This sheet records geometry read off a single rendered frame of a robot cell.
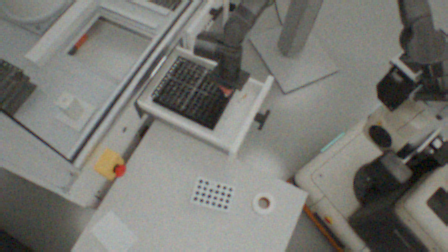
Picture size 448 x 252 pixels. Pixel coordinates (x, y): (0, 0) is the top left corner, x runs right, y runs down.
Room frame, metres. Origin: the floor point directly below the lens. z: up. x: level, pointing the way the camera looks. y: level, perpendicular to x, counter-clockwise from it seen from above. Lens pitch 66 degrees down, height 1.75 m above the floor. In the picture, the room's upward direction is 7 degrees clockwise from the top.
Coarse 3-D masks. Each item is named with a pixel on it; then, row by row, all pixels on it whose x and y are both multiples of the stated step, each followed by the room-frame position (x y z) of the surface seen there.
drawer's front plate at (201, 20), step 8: (216, 0) 0.88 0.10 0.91; (224, 0) 0.94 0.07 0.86; (208, 8) 0.82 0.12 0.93; (216, 8) 0.88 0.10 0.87; (200, 16) 0.78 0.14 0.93; (208, 16) 0.82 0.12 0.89; (192, 24) 0.73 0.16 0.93; (200, 24) 0.76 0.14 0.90; (192, 32) 0.71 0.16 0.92; (200, 32) 0.76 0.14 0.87; (192, 40) 0.70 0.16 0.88; (192, 48) 0.70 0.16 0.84
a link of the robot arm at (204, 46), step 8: (232, 24) 0.52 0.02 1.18; (208, 32) 0.55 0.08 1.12; (216, 32) 0.55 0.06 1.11; (232, 32) 0.50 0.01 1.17; (240, 32) 0.51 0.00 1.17; (200, 40) 0.52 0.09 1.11; (208, 40) 0.52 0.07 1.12; (216, 40) 0.52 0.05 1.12; (224, 40) 0.50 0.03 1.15; (232, 40) 0.50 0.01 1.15; (200, 48) 0.50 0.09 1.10; (208, 48) 0.50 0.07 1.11; (200, 56) 0.49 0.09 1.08; (208, 56) 0.49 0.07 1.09
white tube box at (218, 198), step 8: (200, 184) 0.22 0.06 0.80; (208, 184) 0.22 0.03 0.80; (216, 184) 0.23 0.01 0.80; (224, 184) 0.23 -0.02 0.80; (200, 192) 0.19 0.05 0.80; (208, 192) 0.20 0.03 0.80; (216, 192) 0.21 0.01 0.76; (224, 192) 0.20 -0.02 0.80; (232, 192) 0.21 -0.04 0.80; (192, 200) 0.17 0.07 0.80; (200, 200) 0.17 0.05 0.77; (208, 200) 0.17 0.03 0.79; (216, 200) 0.18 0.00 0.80; (224, 200) 0.18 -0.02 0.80; (208, 208) 0.15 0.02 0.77; (216, 208) 0.15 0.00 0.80; (224, 208) 0.16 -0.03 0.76
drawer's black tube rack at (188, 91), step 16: (176, 80) 0.52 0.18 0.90; (192, 80) 0.53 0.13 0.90; (208, 80) 0.53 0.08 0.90; (160, 96) 0.45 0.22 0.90; (176, 96) 0.46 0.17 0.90; (192, 96) 0.47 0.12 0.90; (208, 96) 0.48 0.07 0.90; (176, 112) 0.42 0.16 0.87; (192, 112) 0.41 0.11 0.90; (208, 112) 0.42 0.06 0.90; (208, 128) 0.38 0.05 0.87
